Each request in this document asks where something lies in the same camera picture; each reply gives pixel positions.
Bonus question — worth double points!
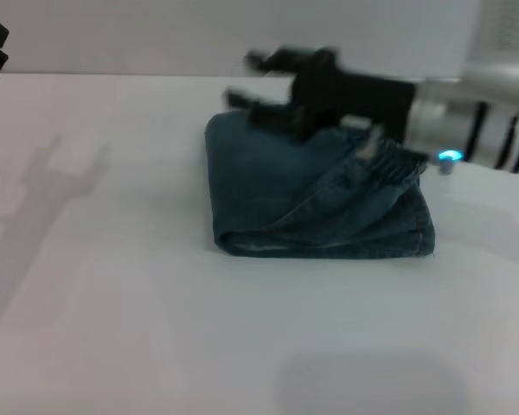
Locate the blue denim shorts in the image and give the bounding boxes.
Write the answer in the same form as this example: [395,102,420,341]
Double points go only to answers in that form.
[203,110,437,261]

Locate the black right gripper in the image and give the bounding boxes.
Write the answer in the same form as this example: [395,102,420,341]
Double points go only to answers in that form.
[223,44,417,144]

